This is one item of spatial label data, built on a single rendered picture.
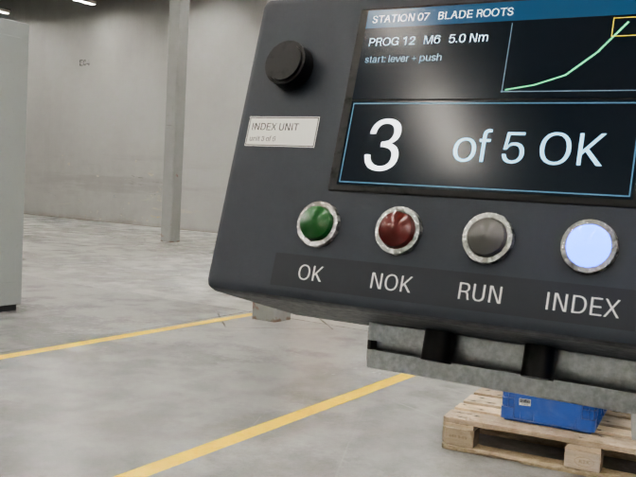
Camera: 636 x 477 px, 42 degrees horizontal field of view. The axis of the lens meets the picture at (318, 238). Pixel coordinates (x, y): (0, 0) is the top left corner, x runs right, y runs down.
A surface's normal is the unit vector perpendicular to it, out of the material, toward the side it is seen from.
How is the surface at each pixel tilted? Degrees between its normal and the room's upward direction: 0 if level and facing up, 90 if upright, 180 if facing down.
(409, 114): 75
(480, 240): 79
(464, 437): 89
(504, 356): 90
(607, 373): 90
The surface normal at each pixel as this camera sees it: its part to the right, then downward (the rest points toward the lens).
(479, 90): -0.47, -0.23
